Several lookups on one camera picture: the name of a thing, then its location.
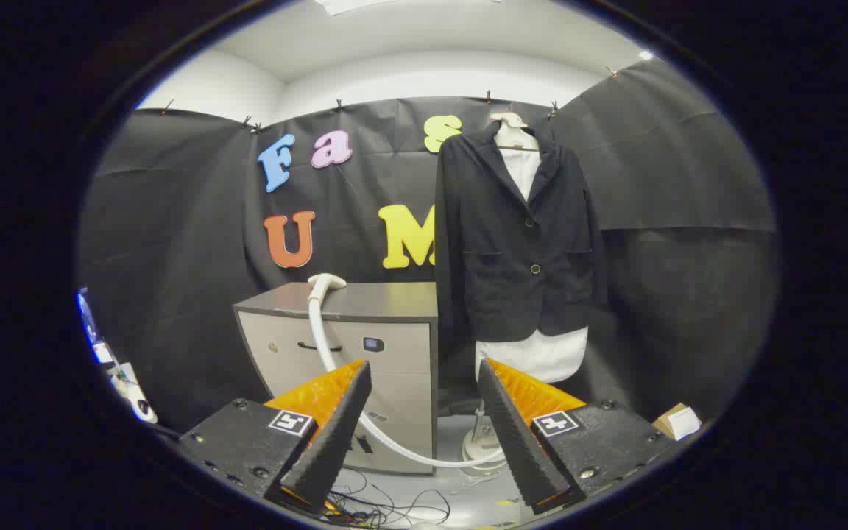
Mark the grey drawer cabinet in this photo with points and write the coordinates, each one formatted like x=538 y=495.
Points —
x=394 y=353

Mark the cardboard box with white label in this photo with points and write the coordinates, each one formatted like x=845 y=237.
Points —
x=665 y=423

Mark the black blazer jacket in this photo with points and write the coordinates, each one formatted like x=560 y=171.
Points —
x=497 y=243

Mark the ceiling light panel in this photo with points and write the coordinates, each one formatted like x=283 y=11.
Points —
x=343 y=6

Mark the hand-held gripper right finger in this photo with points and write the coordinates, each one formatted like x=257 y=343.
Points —
x=516 y=442

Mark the blue-lit screen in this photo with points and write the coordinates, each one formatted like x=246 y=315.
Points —
x=87 y=316

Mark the white clothes hanger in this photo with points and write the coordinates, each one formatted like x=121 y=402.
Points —
x=510 y=136

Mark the white garment steamer nozzle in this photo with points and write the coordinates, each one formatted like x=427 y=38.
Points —
x=324 y=282

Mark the white device with black knobs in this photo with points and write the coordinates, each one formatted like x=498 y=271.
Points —
x=133 y=394

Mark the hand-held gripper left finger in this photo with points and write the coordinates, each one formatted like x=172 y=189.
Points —
x=336 y=442

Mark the white garment steamer base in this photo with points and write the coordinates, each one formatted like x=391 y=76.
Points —
x=479 y=447

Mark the black backdrop cloth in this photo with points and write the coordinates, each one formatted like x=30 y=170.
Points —
x=652 y=258

